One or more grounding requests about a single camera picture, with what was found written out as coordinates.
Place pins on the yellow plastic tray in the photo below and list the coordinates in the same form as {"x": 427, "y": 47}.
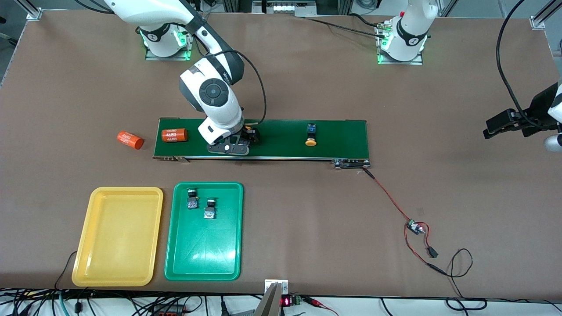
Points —
{"x": 116, "y": 237}

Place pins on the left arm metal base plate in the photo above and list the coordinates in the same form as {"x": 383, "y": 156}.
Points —
{"x": 417, "y": 62}

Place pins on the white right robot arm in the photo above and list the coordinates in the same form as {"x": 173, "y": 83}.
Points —
{"x": 213, "y": 94}

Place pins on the black plug connector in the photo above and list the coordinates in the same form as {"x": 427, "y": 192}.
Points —
{"x": 432, "y": 252}

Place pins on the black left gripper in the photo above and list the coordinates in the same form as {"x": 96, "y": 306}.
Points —
{"x": 538, "y": 108}

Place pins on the green plastic tray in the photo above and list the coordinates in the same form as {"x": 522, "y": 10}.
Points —
{"x": 202, "y": 250}

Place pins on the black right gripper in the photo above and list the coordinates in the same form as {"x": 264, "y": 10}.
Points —
{"x": 251, "y": 135}

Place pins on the orange power strip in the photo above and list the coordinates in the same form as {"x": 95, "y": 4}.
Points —
{"x": 169, "y": 310}

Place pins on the green push button switch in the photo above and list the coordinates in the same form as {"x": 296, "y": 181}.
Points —
{"x": 192, "y": 201}
{"x": 210, "y": 210}

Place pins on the metal device with lights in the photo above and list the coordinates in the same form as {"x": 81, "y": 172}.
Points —
{"x": 285, "y": 8}

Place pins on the red alligator clip lead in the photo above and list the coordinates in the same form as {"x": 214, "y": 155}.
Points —
{"x": 318, "y": 303}

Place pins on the red digit display module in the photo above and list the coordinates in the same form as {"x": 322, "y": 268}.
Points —
{"x": 286, "y": 301}

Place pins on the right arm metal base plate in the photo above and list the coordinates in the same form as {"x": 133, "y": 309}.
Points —
{"x": 167, "y": 58}

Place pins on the orange cylinder white 4680 print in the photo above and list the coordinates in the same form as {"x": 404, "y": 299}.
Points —
{"x": 174, "y": 135}
{"x": 130, "y": 140}

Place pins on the green belt conveyor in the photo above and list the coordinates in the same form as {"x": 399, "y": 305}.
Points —
{"x": 281, "y": 138}

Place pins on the small green circuit board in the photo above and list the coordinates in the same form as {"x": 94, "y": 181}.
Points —
{"x": 412, "y": 226}

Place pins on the silver camera mount bracket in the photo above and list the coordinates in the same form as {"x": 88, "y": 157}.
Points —
{"x": 272, "y": 303}

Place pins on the aluminium frame post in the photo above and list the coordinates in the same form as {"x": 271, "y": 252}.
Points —
{"x": 34, "y": 14}
{"x": 539, "y": 21}

